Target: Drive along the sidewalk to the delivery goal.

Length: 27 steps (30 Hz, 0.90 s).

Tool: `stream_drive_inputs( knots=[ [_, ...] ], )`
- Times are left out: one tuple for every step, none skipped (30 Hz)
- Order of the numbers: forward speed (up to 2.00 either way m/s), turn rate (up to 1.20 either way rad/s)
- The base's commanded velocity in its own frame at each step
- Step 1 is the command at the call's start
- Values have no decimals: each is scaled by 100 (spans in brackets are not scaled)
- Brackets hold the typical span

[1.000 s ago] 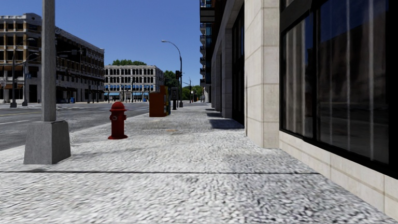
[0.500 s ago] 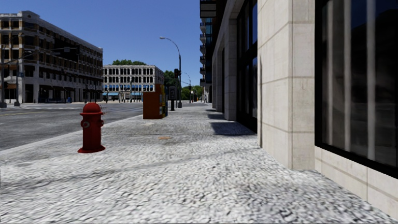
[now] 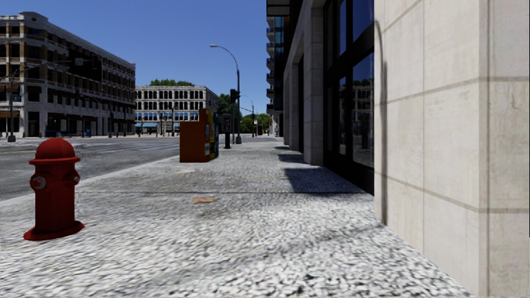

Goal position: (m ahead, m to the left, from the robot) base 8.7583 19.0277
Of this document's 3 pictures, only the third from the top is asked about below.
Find traffic light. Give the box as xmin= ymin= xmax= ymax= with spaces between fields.
xmin=241 ymin=94 xmax=257 ymax=138
xmin=0 ymin=59 xmax=67 ymax=143
xmin=209 ymin=43 xmax=243 ymax=146

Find glass tower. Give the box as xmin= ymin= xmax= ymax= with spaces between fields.
xmin=266 ymin=0 xmax=301 ymax=137

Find trees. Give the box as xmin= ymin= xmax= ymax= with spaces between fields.
xmin=149 ymin=78 xmax=195 ymax=88
xmin=217 ymin=92 xmax=272 ymax=135

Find dark box on a post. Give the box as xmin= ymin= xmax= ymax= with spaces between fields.
xmin=221 ymin=112 xmax=233 ymax=150

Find orange newspaper box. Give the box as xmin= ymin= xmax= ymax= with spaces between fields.
xmin=179 ymin=108 xmax=220 ymax=163

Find grey stone building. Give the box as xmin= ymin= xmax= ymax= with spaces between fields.
xmin=0 ymin=11 xmax=137 ymax=139

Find red fire hydrant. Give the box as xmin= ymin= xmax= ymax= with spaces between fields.
xmin=23 ymin=137 xmax=86 ymax=241

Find white stone building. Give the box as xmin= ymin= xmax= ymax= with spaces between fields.
xmin=135 ymin=86 xmax=219 ymax=136

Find pale concrete building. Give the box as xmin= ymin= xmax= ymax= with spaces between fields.
xmin=283 ymin=0 xmax=530 ymax=298

